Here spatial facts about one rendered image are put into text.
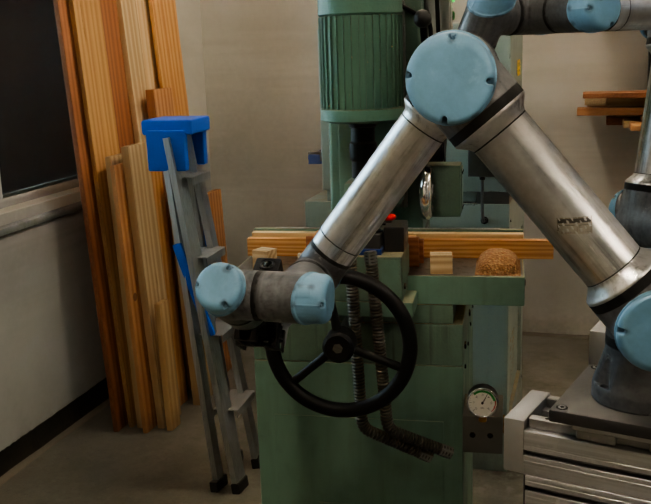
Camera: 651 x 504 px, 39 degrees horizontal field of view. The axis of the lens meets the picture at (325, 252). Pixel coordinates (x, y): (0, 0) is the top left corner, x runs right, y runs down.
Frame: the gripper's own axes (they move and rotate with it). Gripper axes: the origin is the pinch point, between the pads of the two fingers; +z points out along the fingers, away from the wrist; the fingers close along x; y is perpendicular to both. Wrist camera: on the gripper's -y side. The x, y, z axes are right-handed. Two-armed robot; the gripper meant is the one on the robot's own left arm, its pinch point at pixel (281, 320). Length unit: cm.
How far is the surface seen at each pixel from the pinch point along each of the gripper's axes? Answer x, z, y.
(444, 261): 26.3, 20.2, -17.7
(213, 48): -114, 219, -173
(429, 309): 23.6, 23.5, -8.5
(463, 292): 30.3, 22.0, -12.0
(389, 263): 17.1, 9.3, -14.0
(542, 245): 45, 33, -26
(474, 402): 33.4, 26.5, 9.1
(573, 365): 60, 242, -34
